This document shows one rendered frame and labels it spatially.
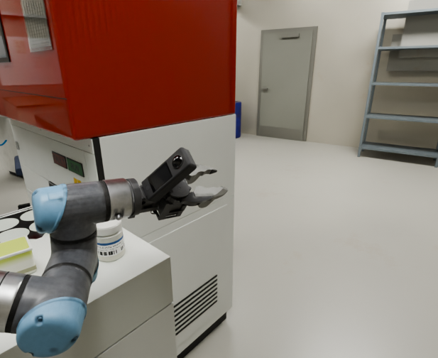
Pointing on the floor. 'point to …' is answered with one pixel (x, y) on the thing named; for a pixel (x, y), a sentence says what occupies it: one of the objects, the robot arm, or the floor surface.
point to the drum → (238, 118)
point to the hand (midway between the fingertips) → (219, 178)
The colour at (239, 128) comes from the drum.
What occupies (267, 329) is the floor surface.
